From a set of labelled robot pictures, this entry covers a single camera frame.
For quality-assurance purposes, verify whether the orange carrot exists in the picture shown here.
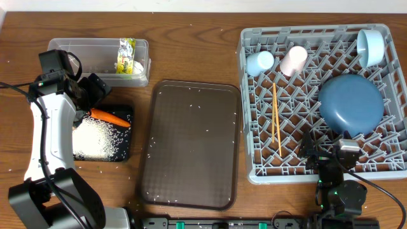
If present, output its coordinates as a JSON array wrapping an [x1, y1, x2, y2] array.
[[90, 109, 131, 128]]

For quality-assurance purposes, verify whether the dark blue plate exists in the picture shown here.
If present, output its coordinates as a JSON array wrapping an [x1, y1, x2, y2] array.
[[318, 74, 384, 137]]

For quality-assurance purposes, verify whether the yellow foil snack wrapper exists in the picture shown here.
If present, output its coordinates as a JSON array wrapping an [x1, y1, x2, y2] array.
[[116, 38, 136, 74]]

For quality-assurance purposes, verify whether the white napkin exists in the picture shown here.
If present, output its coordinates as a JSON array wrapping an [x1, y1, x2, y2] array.
[[132, 60, 144, 74]]

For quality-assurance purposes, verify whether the white rice pile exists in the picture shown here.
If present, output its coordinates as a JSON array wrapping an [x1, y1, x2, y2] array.
[[72, 111, 133, 161]]

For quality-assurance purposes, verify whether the wooden chopstick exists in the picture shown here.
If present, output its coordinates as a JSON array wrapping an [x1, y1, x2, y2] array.
[[273, 83, 282, 157], [272, 92, 275, 143]]

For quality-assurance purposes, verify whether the pink cup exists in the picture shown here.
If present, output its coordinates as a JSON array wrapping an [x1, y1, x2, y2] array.
[[280, 46, 308, 76]]

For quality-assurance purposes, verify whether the light blue bowl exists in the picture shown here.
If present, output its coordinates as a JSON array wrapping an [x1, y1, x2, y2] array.
[[357, 29, 385, 68]]

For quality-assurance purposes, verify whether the light blue cup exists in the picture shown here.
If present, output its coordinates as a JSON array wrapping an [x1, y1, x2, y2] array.
[[246, 51, 274, 76]]

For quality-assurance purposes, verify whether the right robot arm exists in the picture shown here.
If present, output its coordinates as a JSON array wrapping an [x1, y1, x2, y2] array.
[[298, 130, 367, 228]]

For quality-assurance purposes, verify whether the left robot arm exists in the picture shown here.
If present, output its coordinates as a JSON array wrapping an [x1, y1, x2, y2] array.
[[8, 71, 131, 228]]

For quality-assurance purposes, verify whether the grey dishwasher rack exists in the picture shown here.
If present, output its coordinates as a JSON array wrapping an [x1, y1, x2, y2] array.
[[237, 24, 406, 184]]

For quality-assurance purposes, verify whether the clear plastic bin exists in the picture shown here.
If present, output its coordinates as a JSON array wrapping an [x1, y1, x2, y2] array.
[[48, 38, 151, 87]]

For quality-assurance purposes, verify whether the black tray bin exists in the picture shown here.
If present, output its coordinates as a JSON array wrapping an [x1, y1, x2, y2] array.
[[72, 104, 134, 162]]

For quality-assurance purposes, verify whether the brown serving tray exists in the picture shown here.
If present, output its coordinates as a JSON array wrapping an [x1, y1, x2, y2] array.
[[137, 80, 241, 211]]

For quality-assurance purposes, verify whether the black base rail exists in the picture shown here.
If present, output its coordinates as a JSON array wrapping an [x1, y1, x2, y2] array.
[[139, 218, 380, 229]]

